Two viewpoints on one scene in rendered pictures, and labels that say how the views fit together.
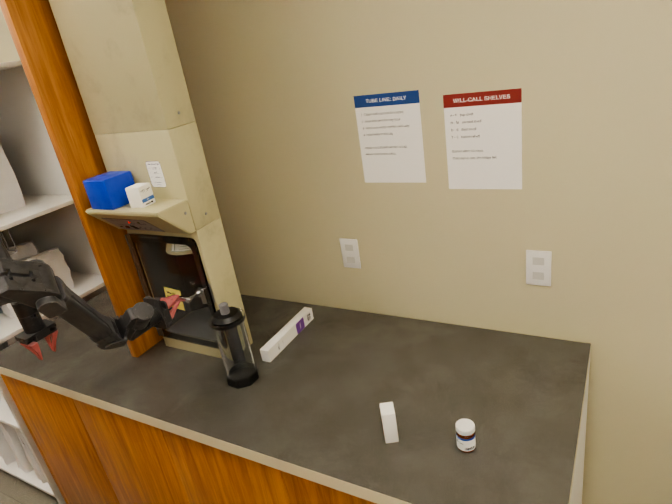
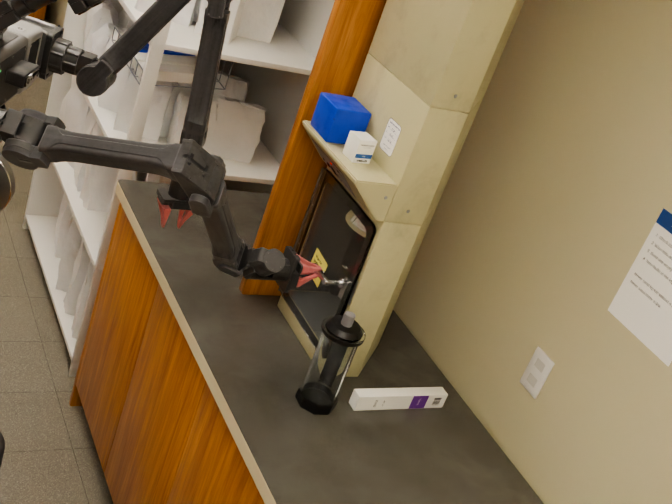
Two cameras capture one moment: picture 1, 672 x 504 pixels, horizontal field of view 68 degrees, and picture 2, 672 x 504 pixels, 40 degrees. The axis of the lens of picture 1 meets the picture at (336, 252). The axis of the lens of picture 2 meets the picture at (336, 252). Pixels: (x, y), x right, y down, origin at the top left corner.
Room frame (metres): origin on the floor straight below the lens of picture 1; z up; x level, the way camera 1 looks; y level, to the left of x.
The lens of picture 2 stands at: (-0.48, -0.31, 2.28)
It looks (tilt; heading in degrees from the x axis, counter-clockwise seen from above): 26 degrees down; 23
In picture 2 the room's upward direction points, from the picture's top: 21 degrees clockwise
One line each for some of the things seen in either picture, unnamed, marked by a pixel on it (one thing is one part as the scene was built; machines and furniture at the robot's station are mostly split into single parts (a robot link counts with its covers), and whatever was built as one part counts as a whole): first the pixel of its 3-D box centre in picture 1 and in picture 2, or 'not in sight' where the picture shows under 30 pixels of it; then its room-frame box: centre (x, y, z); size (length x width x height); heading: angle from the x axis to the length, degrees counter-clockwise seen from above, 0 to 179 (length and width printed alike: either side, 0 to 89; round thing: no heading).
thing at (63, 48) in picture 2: not in sight; (64, 57); (1.23, 1.28, 1.45); 0.09 x 0.08 x 0.12; 28
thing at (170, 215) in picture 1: (139, 220); (342, 169); (1.46, 0.56, 1.46); 0.32 x 0.11 x 0.10; 58
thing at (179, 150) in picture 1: (193, 237); (385, 222); (1.61, 0.47, 1.33); 0.32 x 0.25 x 0.77; 58
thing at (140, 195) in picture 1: (140, 195); (359, 147); (1.44, 0.53, 1.54); 0.05 x 0.05 x 0.06; 63
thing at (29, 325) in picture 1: (32, 323); (180, 188); (1.39, 0.96, 1.21); 0.10 x 0.07 x 0.07; 148
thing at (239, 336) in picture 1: (234, 346); (330, 364); (1.32, 0.35, 1.06); 0.11 x 0.11 x 0.21
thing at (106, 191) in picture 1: (111, 190); (340, 119); (1.50, 0.63, 1.56); 0.10 x 0.10 x 0.09; 58
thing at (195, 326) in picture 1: (176, 291); (324, 262); (1.50, 0.54, 1.19); 0.30 x 0.01 x 0.40; 57
